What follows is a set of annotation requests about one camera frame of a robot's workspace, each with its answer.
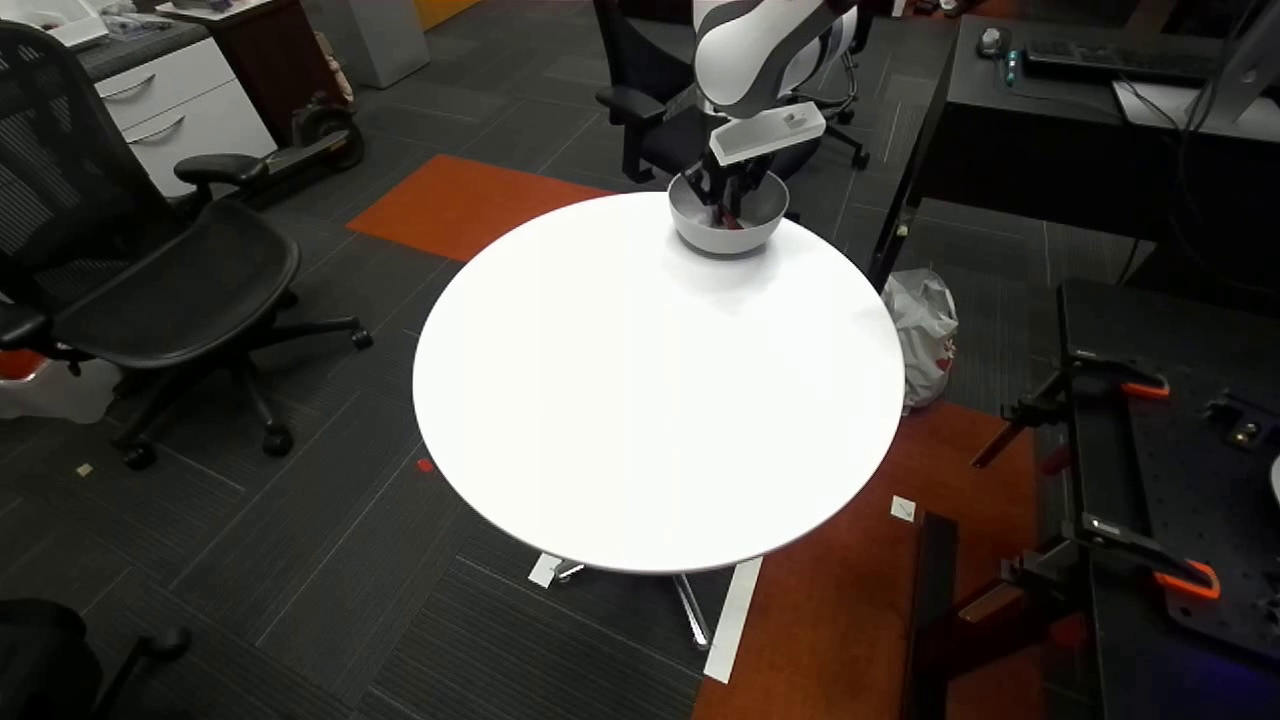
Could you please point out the computer mouse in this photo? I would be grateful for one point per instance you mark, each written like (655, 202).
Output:
(989, 40)

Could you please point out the orange black clamp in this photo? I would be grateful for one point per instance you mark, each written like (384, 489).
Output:
(1071, 387)
(1172, 573)

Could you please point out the black office chair behind robot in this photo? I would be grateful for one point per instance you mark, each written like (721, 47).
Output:
(655, 88)

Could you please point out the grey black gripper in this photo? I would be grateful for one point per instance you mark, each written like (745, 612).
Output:
(739, 159)

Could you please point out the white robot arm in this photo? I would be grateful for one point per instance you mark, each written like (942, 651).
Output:
(750, 63)

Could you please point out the round white table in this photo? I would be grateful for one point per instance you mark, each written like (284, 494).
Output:
(615, 396)

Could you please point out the black keyboard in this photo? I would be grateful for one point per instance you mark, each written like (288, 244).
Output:
(1115, 63)

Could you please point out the white plastic bag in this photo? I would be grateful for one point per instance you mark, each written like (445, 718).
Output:
(925, 326)

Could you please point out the orange black clamp lower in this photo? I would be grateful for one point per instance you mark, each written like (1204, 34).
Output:
(1172, 573)

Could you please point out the black desk right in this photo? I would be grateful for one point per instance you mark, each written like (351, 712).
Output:
(1184, 165)

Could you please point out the white table base leg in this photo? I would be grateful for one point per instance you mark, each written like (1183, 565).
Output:
(717, 628)

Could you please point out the black mesh office chair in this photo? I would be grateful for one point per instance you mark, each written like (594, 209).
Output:
(99, 267)

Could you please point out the orange black clamp upper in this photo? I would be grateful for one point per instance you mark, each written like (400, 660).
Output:
(1071, 387)

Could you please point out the white drawer cabinet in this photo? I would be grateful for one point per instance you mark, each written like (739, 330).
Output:
(174, 93)

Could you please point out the black chair bottom left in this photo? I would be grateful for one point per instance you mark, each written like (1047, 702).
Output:
(54, 673)

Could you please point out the grey bowl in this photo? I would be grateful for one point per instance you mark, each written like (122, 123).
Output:
(740, 235)

